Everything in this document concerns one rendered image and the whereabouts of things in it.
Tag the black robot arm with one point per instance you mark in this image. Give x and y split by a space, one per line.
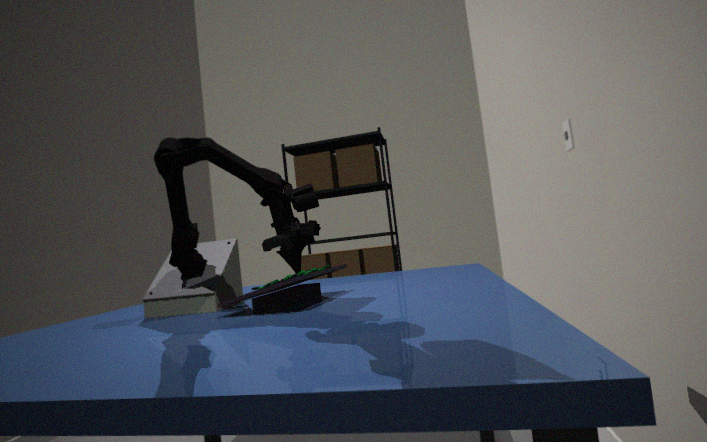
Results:
170 158

